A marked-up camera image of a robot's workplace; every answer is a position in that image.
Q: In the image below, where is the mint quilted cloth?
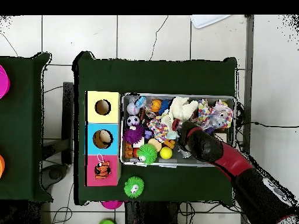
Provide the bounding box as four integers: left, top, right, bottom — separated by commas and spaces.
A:
166, 129, 180, 141

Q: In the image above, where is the cream quilted cloth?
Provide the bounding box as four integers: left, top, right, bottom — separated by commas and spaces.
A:
161, 96, 199, 128

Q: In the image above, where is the small colourful dotted cloth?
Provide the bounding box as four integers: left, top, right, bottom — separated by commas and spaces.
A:
148, 115, 169, 143

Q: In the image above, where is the purple spiky monster toy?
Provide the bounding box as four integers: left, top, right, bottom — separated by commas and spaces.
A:
122, 124, 146, 144

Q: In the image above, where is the pale patterned cloth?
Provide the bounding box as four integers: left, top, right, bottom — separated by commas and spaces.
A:
208, 100, 234, 130

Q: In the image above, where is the green spiky ball with eyes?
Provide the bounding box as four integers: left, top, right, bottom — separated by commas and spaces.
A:
123, 176, 145, 199

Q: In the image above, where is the orange striped plush tiger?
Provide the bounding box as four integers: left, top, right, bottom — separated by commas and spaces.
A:
93, 153, 112, 180

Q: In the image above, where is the clear mesh bin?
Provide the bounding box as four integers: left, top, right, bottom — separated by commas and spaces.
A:
120, 93, 236, 168

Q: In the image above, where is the wooden box with three holes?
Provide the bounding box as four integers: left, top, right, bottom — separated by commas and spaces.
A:
84, 90, 122, 187

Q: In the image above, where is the orange sponge disc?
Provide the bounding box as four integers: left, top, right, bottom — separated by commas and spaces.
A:
148, 138, 162, 152

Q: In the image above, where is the yellow ball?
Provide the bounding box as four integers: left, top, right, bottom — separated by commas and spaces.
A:
159, 146, 173, 160

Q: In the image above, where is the plain green spiky ball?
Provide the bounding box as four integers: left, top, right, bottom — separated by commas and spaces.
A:
136, 143, 158, 165

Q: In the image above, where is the toy soccer ball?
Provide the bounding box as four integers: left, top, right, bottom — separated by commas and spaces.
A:
126, 115, 141, 128

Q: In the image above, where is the dark green table cloth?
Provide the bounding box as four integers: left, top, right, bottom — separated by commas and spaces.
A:
0, 51, 54, 203
71, 50, 238, 206

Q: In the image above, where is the pink bowl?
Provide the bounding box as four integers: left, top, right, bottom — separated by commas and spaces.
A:
100, 199, 124, 211
0, 64, 11, 100

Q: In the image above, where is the orange bowl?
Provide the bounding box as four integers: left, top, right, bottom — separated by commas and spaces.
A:
0, 154, 6, 179

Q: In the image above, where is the black cable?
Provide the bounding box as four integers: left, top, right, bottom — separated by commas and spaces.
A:
235, 121, 299, 128

